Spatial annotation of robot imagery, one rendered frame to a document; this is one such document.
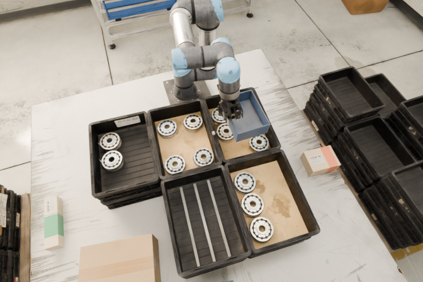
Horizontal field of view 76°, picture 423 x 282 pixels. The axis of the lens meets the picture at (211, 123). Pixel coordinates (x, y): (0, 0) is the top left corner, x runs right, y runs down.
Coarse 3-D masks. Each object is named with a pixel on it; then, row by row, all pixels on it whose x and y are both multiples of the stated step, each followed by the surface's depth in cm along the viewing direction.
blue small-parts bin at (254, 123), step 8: (240, 96) 126; (248, 96) 128; (240, 104) 128; (248, 104) 128; (256, 104) 123; (248, 112) 126; (256, 112) 126; (232, 120) 123; (240, 120) 124; (248, 120) 124; (256, 120) 124; (264, 120) 119; (232, 128) 118; (240, 128) 121; (248, 128) 121; (256, 128) 114; (264, 128) 116; (240, 136) 114; (248, 136) 117
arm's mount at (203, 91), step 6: (168, 84) 176; (198, 84) 177; (204, 84) 177; (168, 90) 173; (198, 90) 173; (204, 90) 174; (168, 96) 170; (174, 96) 170; (198, 96) 171; (204, 96) 171; (174, 102) 168; (180, 102) 167
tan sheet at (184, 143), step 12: (180, 120) 152; (180, 132) 148; (192, 132) 148; (204, 132) 148; (168, 144) 144; (180, 144) 144; (192, 144) 144; (204, 144) 144; (168, 156) 140; (192, 156) 140; (192, 168) 137
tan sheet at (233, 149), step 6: (210, 114) 154; (216, 126) 150; (234, 138) 146; (222, 144) 144; (228, 144) 144; (234, 144) 144; (240, 144) 144; (246, 144) 144; (222, 150) 142; (228, 150) 142; (234, 150) 142; (240, 150) 142; (246, 150) 142; (228, 156) 140; (234, 156) 140
